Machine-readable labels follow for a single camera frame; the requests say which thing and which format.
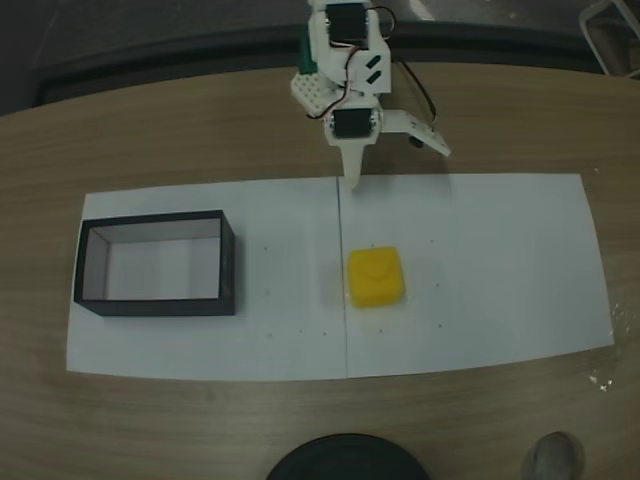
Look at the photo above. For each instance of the yellow foam cube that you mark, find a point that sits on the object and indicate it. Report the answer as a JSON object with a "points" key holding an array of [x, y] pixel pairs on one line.
{"points": [[375, 277]]}

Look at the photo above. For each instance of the black rectangular open box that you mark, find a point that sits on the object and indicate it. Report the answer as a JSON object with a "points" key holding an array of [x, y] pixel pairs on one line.
{"points": [[227, 260]]}

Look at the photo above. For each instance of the green clamp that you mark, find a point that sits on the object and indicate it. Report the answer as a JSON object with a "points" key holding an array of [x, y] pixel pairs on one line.
{"points": [[306, 55]]}

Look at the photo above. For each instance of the white paper sheet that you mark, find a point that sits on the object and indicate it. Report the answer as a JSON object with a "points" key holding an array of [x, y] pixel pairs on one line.
{"points": [[500, 250], [280, 330]]}

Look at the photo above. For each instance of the black stand with round base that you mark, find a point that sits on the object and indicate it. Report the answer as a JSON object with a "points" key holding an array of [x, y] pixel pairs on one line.
{"points": [[345, 460]]}

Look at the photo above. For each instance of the grey round table grommet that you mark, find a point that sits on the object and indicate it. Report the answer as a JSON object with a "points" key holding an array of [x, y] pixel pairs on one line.
{"points": [[554, 457]]}

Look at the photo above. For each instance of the white perforated camera mount plate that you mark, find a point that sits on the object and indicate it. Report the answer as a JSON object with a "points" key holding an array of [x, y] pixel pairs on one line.
{"points": [[421, 131]]}

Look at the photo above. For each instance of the white metal chair frame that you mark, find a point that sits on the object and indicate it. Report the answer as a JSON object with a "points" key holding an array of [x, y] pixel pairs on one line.
{"points": [[607, 40]]}

